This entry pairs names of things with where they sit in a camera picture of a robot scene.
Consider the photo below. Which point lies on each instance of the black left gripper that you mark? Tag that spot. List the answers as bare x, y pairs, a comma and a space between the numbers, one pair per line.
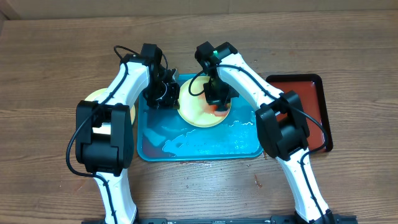
171, 102

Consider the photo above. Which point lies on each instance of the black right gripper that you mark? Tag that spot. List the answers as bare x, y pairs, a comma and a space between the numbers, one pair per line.
216, 99

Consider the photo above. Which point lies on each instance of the pink and green sponge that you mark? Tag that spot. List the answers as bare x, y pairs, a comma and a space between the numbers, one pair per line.
219, 110

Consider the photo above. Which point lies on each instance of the yellow-green plate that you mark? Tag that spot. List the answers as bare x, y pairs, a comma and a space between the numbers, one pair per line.
92, 96
196, 111

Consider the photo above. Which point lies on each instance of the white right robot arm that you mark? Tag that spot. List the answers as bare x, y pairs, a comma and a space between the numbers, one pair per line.
282, 124

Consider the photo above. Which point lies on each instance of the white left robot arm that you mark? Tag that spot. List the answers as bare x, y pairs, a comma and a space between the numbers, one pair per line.
102, 145

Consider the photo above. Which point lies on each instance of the teal plastic tray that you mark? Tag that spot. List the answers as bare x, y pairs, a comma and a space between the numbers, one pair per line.
163, 135

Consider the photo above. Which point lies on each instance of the red and black tray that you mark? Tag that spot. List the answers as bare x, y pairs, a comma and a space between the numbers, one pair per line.
309, 88

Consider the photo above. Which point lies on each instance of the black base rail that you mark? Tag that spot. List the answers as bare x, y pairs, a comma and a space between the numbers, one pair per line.
276, 219

